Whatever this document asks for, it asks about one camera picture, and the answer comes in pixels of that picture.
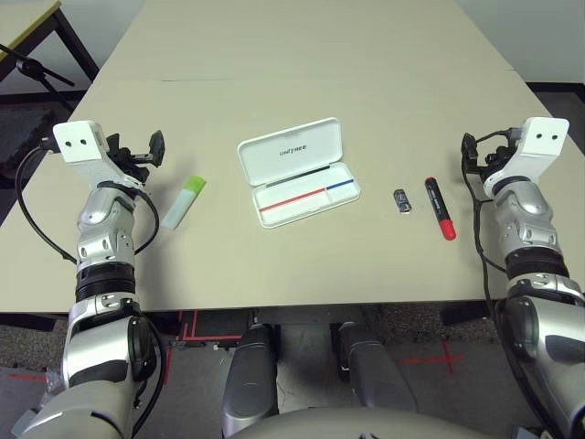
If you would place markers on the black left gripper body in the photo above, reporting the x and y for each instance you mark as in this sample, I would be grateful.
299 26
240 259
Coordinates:
132 164

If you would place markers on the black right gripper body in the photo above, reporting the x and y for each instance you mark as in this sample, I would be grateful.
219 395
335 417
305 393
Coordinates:
496 153

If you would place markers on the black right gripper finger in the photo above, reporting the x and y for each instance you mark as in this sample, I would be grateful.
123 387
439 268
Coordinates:
469 152

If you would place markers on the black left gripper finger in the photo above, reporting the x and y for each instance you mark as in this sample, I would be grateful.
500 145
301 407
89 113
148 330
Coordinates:
156 147
113 142

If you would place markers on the black marker with red cap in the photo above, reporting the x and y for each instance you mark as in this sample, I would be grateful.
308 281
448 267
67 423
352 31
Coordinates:
439 206

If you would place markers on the translucent tube with green cap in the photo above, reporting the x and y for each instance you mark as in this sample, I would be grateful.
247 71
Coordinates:
183 206

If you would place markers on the small dark blue eraser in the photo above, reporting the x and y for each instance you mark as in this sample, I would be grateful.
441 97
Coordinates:
403 201

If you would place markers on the white plastic pencil case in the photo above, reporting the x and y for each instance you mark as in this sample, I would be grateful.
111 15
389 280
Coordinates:
292 151

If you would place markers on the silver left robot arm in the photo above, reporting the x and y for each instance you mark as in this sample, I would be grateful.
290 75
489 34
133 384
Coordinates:
105 242

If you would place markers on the black foam floor mat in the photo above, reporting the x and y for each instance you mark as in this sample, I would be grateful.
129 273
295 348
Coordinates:
23 132

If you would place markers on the black tripod stand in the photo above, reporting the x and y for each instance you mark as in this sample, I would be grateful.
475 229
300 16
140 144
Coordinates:
32 68

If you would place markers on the grey robot right leg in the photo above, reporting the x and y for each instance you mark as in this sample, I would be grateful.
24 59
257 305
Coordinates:
375 370

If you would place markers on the grey robot leg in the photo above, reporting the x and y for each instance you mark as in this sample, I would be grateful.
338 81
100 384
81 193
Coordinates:
375 370
249 379

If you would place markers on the grey robot left leg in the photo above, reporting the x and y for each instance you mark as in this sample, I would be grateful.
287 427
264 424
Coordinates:
249 379

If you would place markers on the small blue box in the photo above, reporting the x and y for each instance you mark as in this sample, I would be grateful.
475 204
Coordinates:
525 433

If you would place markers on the grey robot torso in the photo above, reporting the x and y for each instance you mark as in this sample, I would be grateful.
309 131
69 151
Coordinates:
356 427

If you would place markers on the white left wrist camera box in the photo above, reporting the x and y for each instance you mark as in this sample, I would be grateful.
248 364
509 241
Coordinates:
82 146

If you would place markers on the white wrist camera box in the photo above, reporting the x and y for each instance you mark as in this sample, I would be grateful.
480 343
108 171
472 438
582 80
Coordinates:
82 146
541 142

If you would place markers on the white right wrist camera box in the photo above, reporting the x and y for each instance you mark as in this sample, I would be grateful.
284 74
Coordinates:
541 142

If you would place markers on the side table with black frame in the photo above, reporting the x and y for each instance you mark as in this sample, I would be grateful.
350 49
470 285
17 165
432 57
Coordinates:
27 18

